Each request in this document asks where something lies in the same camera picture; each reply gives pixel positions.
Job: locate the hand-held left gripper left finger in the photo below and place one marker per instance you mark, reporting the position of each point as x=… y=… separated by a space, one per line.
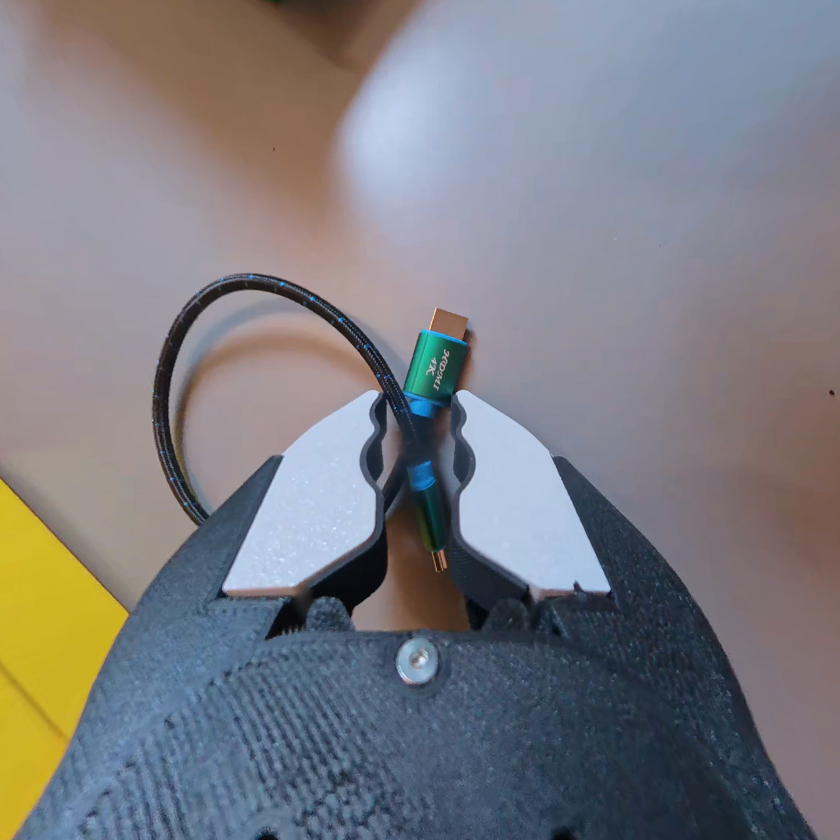
x=308 y=499

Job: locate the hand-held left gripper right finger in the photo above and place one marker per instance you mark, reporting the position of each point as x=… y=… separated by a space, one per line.
x=518 y=505

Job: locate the yellow plastic bin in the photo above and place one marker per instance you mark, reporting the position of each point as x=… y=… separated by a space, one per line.
x=39 y=623

